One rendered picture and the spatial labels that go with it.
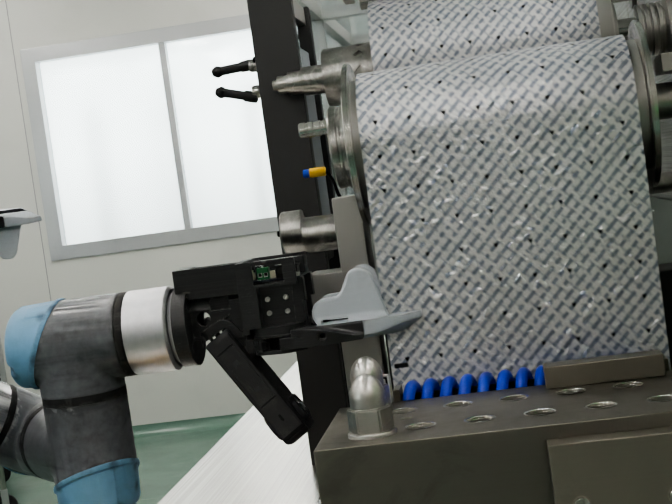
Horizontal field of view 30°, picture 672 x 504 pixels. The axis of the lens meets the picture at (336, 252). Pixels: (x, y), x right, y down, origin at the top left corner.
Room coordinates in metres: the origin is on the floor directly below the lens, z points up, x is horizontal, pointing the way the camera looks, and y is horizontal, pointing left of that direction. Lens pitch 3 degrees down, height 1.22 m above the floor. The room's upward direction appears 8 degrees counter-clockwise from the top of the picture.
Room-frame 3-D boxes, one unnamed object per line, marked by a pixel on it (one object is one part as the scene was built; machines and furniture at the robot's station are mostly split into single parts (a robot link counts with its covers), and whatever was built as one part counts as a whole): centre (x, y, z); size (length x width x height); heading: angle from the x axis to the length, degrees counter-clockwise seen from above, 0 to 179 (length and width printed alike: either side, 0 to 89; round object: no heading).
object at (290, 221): (1.19, 0.04, 1.18); 0.04 x 0.02 x 0.04; 173
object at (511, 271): (1.07, -0.15, 1.11); 0.23 x 0.01 x 0.18; 83
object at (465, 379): (1.05, -0.15, 1.03); 0.21 x 0.04 x 0.03; 83
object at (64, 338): (1.12, 0.24, 1.11); 0.11 x 0.08 x 0.09; 83
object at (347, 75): (1.14, -0.03, 1.25); 0.15 x 0.01 x 0.15; 173
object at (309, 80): (1.40, 0.01, 1.33); 0.06 x 0.03 x 0.03; 83
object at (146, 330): (1.11, 0.16, 1.11); 0.08 x 0.05 x 0.08; 173
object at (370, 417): (0.92, -0.01, 1.05); 0.04 x 0.04 x 0.04
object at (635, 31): (1.11, -0.29, 1.25); 0.15 x 0.01 x 0.15; 173
